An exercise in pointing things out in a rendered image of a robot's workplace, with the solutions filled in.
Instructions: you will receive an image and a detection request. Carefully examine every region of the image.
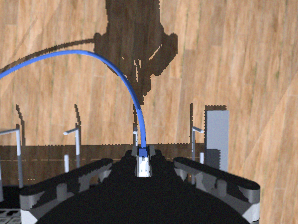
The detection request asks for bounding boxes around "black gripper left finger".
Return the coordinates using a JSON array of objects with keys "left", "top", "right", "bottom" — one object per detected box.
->
[{"left": 20, "top": 146, "right": 139, "bottom": 224}]

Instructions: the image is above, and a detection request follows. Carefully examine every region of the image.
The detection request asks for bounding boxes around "white and dark blue cable plug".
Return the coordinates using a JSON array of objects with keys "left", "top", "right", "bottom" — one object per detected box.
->
[{"left": 139, "top": 146, "right": 148, "bottom": 177}]

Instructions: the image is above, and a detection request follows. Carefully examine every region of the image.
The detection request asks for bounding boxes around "blue patch cord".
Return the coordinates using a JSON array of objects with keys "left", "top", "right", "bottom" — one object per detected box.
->
[{"left": 0, "top": 50, "right": 146, "bottom": 148}]

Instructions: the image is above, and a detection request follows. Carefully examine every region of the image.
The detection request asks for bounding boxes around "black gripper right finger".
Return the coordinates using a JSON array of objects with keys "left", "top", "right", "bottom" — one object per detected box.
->
[{"left": 148, "top": 145, "right": 261, "bottom": 224}]

